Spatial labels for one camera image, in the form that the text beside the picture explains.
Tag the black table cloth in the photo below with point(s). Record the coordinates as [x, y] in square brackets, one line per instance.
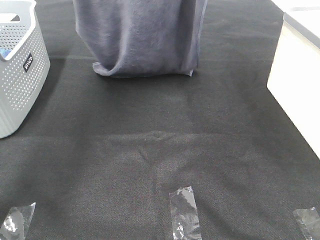
[99, 156]

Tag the clear tape strip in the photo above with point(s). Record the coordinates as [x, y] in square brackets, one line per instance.
[17, 222]
[309, 222]
[184, 215]

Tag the left clear tape strip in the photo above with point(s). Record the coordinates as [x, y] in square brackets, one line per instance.
[17, 222]

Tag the white storage box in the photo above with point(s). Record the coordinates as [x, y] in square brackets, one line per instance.
[294, 78]

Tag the right clear tape strip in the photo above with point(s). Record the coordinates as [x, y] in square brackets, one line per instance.
[309, 222]

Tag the grey-blue towel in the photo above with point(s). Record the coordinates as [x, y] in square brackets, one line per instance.
[141, 38]

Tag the grey perforated plastic basket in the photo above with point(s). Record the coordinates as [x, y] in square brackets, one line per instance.
[24, 71]

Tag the blue cloth in basket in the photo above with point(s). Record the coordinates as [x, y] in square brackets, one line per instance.
[4, 52]

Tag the middle clear tape strip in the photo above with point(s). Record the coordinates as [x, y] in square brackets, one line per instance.
[184, 215]

